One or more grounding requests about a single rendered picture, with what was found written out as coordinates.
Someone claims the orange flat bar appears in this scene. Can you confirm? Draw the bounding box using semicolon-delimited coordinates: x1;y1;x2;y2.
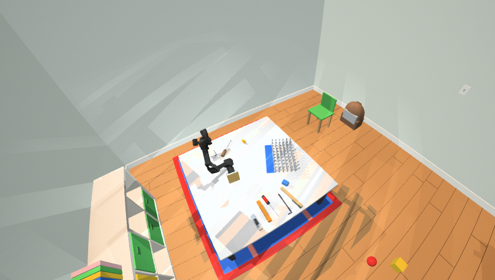
256;200;271;222

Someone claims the red-handled screwdriver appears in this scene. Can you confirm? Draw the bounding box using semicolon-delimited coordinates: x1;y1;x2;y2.
261;195;270;205

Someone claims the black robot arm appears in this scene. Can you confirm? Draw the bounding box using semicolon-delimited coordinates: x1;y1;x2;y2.
198;128;235;174

